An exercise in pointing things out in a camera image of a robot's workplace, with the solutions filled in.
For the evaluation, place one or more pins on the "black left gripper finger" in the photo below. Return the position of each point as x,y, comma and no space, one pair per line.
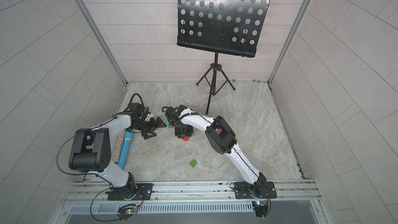
149,134
159,123

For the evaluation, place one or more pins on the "aluminium frame rail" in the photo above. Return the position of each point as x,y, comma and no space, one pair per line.
192,191

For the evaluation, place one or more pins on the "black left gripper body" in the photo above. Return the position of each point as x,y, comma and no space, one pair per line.
150,125

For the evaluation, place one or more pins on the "glittery silver microphone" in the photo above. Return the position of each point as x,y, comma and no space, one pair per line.
118,146

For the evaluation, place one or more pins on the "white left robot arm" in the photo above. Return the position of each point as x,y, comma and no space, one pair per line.
91,150

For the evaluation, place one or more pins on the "right circuit board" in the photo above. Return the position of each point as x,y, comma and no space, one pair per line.
261,208

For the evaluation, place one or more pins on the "circuit board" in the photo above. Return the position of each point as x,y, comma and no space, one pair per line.
127,211
261,208

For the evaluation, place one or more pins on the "black music stand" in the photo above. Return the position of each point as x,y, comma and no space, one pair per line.
230,27

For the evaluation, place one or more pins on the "left circuit board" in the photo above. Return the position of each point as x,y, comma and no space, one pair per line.
127,211

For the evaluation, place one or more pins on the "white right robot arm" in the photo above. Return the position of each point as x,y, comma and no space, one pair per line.
223,140

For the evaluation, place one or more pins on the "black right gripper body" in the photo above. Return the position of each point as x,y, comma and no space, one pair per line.
184,131

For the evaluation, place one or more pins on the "light green block front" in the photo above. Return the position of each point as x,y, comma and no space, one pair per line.
193,163

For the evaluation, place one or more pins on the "blue flat object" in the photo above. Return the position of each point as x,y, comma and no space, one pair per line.
125,149

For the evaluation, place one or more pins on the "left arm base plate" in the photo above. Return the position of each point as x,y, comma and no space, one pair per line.
141,191

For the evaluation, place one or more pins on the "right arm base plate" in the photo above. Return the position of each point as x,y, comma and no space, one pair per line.
243,190

